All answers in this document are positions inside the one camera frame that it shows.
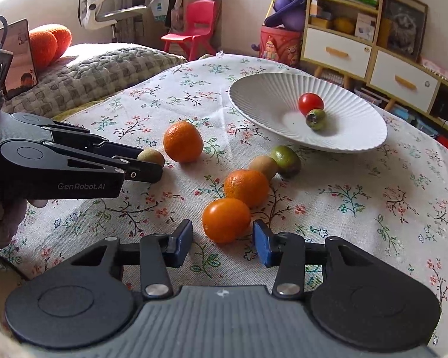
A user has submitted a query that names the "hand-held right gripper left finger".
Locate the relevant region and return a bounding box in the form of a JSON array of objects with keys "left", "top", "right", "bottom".
[{"left": 65, "top": 219, "right": 193, "bottom": 300}]

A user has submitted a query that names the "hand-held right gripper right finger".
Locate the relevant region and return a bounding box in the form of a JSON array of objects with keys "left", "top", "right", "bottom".
[{"left": 253, "top": 219, "right": 377, "bottom": 300}]

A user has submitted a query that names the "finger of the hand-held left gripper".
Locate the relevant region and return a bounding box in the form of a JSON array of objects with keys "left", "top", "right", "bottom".
[
  {"left": 44, "top": 141, "right": 164, "bottom": 184},
  {"left": 43, "top": 119, "right": 140, "bottom": 162}
]

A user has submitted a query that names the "small tan round fruit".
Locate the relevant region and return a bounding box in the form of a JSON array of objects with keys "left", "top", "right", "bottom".
[{"left": 137, "top": 148, "right": 165, "bottom": 168}]

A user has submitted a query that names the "smooth orange tomato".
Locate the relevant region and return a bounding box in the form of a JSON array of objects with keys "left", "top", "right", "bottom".
[{"left": 202, "top": 197, "right": 252, "bottom": 244}]

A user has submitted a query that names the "white ribbed plate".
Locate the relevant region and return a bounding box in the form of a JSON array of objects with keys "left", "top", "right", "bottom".
[{"left": 228, "top": 73, "right": 388, "bottom": 153}]

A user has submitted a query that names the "person's left hand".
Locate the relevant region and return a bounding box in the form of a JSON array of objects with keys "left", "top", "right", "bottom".
[{"left": 0, "top": 198, "right": 48, "bottom": 259}]

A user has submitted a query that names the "orange tangerine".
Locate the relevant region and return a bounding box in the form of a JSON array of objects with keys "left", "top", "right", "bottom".
[
  {"left": 224, "top": 169, "right": 270, "bottom": 209},
  {"left": 163, "top": 121, "right": 204, "bottom": 163}
]

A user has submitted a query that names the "grey knitted cushion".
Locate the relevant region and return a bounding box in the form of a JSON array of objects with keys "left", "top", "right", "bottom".
[{"left": 2, "top": 43, "right": 189, "bottom": 120}]

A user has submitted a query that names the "brown kiwi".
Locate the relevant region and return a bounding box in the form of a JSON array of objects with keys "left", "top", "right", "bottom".
[{"left": 248, "top": 155, "right": 279, "bottom": 180}]

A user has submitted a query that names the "green round fruit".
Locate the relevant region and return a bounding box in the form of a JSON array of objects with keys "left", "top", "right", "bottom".
[{"left": 271, "top": 145, "right": 302, "bottom": 179}]

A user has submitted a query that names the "floral tablecloth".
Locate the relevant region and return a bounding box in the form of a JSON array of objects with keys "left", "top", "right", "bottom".
[{"left": 0, "top": 54, "right": 448, "bottom": 358}]

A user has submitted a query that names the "orange plush pillow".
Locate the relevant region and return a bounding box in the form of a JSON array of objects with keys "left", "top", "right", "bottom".
[{"left": 28, "top": 24, "right": 73, "bottom": 71}]

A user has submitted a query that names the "smartphone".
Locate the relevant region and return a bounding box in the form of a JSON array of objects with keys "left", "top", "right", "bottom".
[{"left": 0, "top": 18, "right": 39, "bottom": 100}]

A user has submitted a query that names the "small green and red fruit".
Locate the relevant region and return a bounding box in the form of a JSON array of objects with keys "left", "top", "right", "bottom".
[{"left": 306, "top": 109, "right": 327, "bottom": 131}]

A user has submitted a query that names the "white office chair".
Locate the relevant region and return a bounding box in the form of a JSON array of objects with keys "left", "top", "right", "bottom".
[{"left": 68, "top": 0, "right": 151, "bottom": 31}]

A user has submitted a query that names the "red tomato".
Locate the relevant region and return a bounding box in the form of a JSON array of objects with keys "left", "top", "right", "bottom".
[{"left": 298, "top": 93, "right": 325, "bottom": 117}]

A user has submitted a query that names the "red plastic chair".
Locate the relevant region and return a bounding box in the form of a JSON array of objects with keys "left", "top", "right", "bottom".
[{"left": 161, "top": 0, "right": 217, "bottom": 60}]

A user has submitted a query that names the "red toy storage bin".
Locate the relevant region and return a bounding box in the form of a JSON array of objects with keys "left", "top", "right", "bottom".
[{"left": 259, "top": 25, "right": 304, "bottom": 69}]

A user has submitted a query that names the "wooden shelf cabinet with drawer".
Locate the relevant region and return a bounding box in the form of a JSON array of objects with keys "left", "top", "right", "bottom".
[{"left": 300, "top": 0, "right": 386, "bottom": 90}]

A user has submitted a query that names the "purple plush toy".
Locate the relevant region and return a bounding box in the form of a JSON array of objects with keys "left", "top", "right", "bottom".
[{"left": 251, "top": 0, "right": 308, "bottom": 52}]

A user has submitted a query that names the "low wooden cabinet with drawer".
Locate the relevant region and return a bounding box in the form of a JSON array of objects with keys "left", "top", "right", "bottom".
[{"left": 366, "top": 45, "right": 448, "bottom": 138}]

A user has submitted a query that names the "yellow round object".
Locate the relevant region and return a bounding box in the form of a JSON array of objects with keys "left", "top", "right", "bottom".
[{"left": 334, "top": 17, "right": 356, "bottom": 34}]

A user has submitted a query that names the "white box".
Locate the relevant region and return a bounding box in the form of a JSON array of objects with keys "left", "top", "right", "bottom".
[{"left": 354, "top": 13, "right": 377, "bottom": 42}]

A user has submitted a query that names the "framed picture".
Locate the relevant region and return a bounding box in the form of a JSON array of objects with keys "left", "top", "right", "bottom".
[{"left": 380, "top": 0, "right": 429, "bottom": 63}]

